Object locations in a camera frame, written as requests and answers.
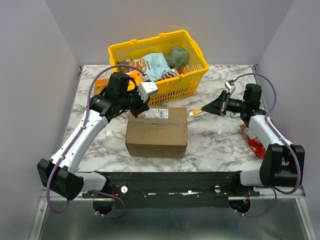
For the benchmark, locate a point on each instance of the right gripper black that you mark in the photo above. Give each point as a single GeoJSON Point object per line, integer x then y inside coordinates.
{"type": "Point", "coordinates": [223, 104]}

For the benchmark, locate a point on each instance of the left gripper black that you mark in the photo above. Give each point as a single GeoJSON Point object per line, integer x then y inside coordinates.
{"type": "Point", "coordinates": [143, 106]}

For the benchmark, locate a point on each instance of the yellow utility knife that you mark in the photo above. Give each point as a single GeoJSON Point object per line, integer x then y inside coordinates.
{"type": "Point", "coordinates": [195, 112]}

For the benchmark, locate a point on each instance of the brown cardboard express box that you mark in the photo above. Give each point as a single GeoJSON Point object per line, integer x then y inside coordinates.
{"type": "Point", "coordinates": [160, 132]}

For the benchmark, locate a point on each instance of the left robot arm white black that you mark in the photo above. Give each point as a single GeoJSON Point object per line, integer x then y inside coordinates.
{"type": "Point", "coordinates": [58, 174]}

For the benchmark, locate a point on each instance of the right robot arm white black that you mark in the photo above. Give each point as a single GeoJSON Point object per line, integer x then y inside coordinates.
{"type": "Point", "coordinates": [282, 165]}

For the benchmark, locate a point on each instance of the orange toy box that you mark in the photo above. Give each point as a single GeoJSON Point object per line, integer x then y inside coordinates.
{"type": "Point", "coordinates": [137, 78]}

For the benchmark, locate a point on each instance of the yellow plastic shopping basket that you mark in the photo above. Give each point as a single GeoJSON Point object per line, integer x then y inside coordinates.
{"type": "Point", "coordinates": [189, 77]}

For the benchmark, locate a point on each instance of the orange snack bag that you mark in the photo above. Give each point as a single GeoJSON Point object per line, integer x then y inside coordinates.
{"type": "Point", "coordinates": [99, 85]}

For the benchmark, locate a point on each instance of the pink brown striped pouch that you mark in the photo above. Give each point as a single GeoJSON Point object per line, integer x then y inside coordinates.
{"type": "Point", "coordinates": [168, 75]}

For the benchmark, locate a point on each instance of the light blue chips bag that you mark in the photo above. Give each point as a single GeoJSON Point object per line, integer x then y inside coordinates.
{"type": "Point", "coordinates": [152, 64]}

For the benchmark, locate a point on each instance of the brown snack packet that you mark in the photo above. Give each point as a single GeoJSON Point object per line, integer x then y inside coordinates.
{"type": "Point", "coordinates": [124, 65]}

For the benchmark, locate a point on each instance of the red snack bag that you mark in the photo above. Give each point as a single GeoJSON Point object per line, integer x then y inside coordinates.
{"type": "Point", "coordinates": [253, 142]}

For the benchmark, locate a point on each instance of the green melon ball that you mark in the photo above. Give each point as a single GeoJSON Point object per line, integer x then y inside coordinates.
{"type": "Point", "coordinates": [178, 57]}

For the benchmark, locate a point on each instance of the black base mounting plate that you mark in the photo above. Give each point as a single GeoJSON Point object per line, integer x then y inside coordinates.
{"type": "Point", "coordinates": [177, 189]}

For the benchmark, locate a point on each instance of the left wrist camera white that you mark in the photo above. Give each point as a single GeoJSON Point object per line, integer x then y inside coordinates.
{"type": "Point", "coordinates": [147, 89]}

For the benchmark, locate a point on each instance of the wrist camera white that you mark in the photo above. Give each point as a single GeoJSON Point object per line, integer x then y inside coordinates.
{"type": "Point", "coordinates": [147, 89]}
{"type": "Point", "coordinates": [230, 86]}

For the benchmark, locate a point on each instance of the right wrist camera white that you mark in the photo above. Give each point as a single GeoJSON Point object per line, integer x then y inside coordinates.
{"type": "Point", "coordinates": [230, 86]}

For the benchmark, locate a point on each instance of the aluminium rail frame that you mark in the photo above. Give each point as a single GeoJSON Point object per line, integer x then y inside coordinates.
{"type": "Point", "coordinates": [286, 218]}

